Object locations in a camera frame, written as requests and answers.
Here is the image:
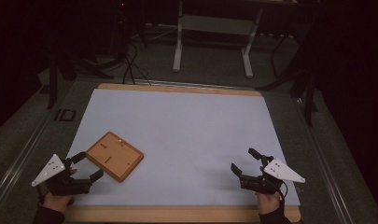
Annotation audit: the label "white table mat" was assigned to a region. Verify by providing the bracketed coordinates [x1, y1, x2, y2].
[66, 88, 301, 207]

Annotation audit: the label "black floor cables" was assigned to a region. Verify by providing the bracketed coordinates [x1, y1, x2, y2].
[122, 40, 152, 87]

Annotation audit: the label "person's left hand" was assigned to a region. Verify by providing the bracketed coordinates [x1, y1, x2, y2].
[41, 191, 75, 215]

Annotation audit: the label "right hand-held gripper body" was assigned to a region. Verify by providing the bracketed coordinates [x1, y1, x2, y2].
[238, 154, 306, 196]

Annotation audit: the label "person's right hand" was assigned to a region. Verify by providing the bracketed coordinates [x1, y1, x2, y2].
[255, 189, 284, 216]

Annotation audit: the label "white metal desk frame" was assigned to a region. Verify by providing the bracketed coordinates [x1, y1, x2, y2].
[172, 0, 265, 78]

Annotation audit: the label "aluminium rail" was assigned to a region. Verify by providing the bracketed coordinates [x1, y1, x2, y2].
[0, 105, 59, 206]
[293, 97, 356, 224]
[133, 78, 241, 91]

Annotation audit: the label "black rectangular bracket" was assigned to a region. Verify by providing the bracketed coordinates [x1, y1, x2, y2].
[54, 108, 77, 122]

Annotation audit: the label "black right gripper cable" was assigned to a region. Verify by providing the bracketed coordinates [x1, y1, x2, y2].
[278, 180, 288, 209]

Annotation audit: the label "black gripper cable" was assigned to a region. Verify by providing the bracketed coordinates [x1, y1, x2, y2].
[278, 180, 288, 209]
[36, 185, 45, 204]

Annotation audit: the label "black metal stand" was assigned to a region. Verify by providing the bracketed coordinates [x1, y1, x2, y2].
[46, 50, 115, 110]
[258, 31, 318, 127]

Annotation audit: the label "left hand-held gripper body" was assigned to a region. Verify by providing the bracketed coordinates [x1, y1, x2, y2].
[31, 153, 92, 197]

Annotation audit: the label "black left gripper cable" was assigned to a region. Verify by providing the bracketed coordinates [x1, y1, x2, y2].
[36, 185, 45, 204]

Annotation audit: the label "wooden picture frame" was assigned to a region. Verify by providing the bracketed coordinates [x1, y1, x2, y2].
[85, 131, 145, 184]

